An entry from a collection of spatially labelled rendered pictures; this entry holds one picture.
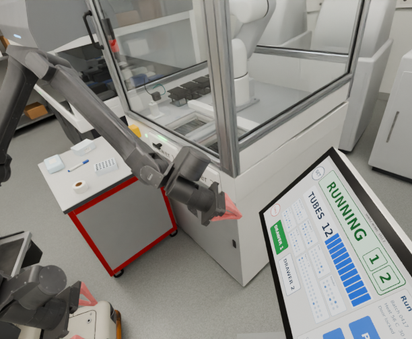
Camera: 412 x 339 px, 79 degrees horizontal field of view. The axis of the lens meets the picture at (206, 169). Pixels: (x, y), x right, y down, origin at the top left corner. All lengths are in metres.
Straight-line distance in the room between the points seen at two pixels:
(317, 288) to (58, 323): 0.54
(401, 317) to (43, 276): 0.61
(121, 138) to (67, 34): 1.42
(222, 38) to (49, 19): 1.35
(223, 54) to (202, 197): 0.43
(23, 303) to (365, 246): 0.64
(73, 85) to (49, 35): 1.27
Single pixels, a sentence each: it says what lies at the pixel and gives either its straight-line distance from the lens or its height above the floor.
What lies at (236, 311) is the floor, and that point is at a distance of 1.74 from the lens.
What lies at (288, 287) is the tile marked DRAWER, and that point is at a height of 0.99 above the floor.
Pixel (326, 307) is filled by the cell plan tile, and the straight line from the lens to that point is 0.62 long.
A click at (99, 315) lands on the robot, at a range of 1.62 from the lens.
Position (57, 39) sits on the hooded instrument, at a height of 1.42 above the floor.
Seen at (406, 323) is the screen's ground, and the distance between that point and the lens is 0.54.
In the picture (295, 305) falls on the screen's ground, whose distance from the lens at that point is 0.67.
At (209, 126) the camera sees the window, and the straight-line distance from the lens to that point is 1.01.
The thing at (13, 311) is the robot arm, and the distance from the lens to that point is 0.63.
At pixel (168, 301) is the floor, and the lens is 1.83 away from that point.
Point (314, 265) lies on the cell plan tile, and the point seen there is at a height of 1.06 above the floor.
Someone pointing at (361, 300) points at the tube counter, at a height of 1.11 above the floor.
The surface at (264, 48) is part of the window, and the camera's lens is 0.97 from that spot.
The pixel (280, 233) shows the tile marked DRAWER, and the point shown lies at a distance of 0.75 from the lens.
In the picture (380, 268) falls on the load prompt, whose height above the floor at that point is 1.16.
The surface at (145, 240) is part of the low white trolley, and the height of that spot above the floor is 0.20.
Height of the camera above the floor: 1.60
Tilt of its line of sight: 37 degrees down
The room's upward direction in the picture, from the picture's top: 10 degrees counter-clockwise
